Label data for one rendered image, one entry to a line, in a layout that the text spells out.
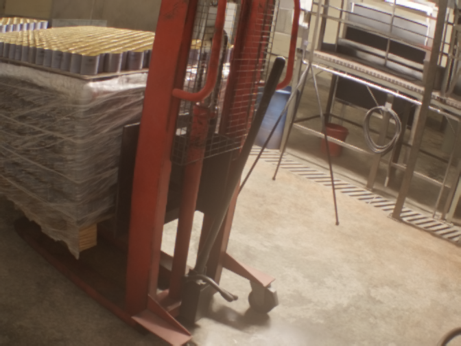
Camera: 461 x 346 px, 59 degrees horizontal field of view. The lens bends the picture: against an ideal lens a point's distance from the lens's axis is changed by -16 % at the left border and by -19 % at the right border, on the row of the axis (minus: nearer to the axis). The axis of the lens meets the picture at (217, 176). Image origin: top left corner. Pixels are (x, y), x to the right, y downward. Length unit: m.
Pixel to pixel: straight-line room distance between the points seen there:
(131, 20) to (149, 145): 3.73
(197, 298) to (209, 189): 0.50
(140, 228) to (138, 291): 0.31
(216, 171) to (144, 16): 3.28
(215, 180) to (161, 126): 0.60
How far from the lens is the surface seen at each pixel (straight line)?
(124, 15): 5.46
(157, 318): 1.99
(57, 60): 1.86
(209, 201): 2.25
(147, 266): 1.92
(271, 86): 1.72
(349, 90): 5.87
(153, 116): 1.70
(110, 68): 1.77
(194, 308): 2.19
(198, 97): 1.56
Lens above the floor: 1.48
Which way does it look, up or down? 22 degrees down
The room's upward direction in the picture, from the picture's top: 10 degrees clockwise
